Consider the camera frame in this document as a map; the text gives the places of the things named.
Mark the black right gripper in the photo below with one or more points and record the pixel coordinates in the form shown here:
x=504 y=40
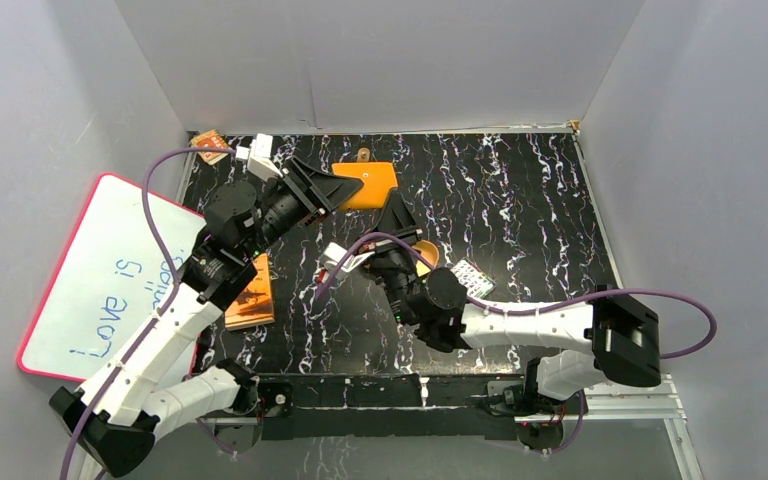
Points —
x=396 y=217

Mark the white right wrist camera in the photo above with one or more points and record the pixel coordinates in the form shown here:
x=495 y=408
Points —
x=336 y=260

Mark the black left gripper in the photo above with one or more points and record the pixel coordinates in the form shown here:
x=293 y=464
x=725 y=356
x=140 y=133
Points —
x=306 y=198

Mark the pack of coloured markers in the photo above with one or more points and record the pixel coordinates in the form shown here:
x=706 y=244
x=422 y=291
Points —
x=477 y=282

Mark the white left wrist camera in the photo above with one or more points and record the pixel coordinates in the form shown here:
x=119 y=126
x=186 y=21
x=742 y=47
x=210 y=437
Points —
x=258 y=157

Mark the small orange card box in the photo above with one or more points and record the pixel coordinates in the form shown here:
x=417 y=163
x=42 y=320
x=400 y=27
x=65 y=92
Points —
x=212 y=146

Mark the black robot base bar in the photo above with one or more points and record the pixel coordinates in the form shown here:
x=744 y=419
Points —
x=498 y=407

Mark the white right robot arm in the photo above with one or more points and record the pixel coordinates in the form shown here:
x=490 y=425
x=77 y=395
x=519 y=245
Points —
x=613 y=337

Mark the orange leather card holder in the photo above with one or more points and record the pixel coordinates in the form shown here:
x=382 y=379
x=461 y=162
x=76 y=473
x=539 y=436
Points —
x=378 y=178

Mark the orange Huckleberry Finn book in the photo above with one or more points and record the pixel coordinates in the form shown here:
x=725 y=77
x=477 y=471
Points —
x=254 y=306

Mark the yellow oval tray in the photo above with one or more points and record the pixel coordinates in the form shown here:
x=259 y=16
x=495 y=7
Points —
x=430 y=257

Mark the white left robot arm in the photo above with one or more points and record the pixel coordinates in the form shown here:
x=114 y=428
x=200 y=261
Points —
x=117 y=415

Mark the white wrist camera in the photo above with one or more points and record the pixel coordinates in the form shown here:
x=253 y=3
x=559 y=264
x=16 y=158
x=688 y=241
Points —
x=258 y=157
x=336 y=260

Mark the pink framed whiteboard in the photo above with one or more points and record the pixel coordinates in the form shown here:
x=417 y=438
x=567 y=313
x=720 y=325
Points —
x=108 y=280

